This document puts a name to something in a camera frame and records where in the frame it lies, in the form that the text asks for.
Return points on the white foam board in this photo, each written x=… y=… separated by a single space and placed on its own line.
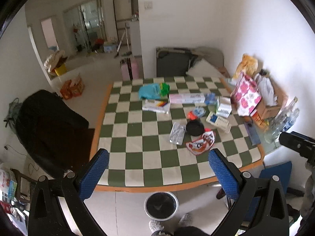
x=203 y=68

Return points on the black covered chair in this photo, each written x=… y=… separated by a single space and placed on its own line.
x=57 y=138

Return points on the yellow plastic bag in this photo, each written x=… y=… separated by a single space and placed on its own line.
x=248 y=66

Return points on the red blue milk carton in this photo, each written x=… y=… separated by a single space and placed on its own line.
x=196 y=113

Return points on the grey slipper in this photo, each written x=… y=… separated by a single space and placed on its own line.
x=185 y=221
x=155 y=226

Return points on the grey round trash bin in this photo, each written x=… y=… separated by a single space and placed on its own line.
x=161 y=206

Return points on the dark folded cot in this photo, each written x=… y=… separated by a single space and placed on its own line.
x=174 y=61

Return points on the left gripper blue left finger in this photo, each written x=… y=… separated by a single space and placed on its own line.
x=91 y=175

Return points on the yellow bucket with clothes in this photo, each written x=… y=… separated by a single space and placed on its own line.
x=55 y=64

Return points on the green white checkered tablecloth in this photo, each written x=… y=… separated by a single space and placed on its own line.
x=148 y=149

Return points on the brown cardboard box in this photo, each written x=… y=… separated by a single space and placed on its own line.
x=274 y=98

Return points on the white blue medicine box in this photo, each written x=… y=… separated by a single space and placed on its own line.
x=219 y=122

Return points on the silver blister pill pack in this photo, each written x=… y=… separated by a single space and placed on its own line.
x=177 y=133

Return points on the green white medicine box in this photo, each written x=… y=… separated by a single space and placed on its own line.
x=223 y=106

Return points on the orange red gift boxes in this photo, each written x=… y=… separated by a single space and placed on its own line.
x=72 y=88

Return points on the pink flowered paper bag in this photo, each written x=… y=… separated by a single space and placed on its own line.
x=245 y=95

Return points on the right grey slipper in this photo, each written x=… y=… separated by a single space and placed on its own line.
x=185 y=221

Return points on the pink suitcase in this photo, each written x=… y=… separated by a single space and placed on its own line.
x=129 y=69

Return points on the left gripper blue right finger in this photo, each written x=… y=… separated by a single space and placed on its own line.
x=227 y=173

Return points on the person dark trousers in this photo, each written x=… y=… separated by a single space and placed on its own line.
x=183 y=231

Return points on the dark blue phone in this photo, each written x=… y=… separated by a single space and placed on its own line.
x=253 y=135

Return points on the left grey slipper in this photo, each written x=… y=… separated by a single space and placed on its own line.
x=155 y=226

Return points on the white box rainbow stripes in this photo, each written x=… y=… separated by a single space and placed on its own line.
x=156 y=106

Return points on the blue green rice bag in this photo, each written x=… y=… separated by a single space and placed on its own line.
x=154 y=91

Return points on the long pink white box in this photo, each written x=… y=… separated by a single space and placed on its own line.
x=187 y=98

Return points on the red white snack bag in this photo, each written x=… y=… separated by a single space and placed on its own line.
x=203 y=143

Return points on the blue plastic wrapper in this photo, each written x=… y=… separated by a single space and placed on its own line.
x=210 y=99

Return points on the black round plastic lid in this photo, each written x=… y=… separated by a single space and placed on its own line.
x=195 y=127

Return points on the blue seat cushion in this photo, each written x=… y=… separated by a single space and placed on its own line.
x=283 y=171

